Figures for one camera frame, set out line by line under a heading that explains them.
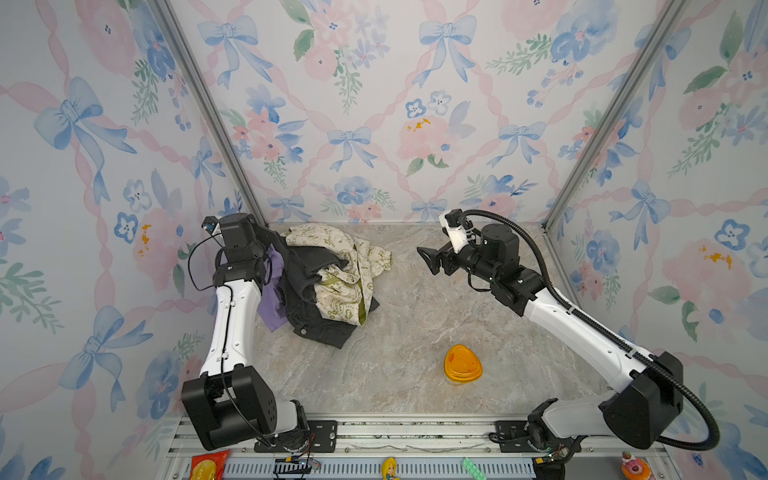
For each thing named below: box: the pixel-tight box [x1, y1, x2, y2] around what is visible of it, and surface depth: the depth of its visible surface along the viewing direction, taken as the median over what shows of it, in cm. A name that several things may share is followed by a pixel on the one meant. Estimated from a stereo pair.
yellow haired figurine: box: [381, 457, 401, 480], surface depth 69 cm
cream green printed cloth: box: [285, 224, 393, 327], surface depth 92 cm
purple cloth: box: [258, 243, 288, 332], surface depth 88 cm
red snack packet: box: [190, 449, 230, 480], surface depth 70 cm
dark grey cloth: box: [256, 224, 357, 349], surface depth 90 cm
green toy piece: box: [461, 457, 488, 480], surface depth 70 cm
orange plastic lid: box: [444, 344, 483, 384], surface depth 77 cm
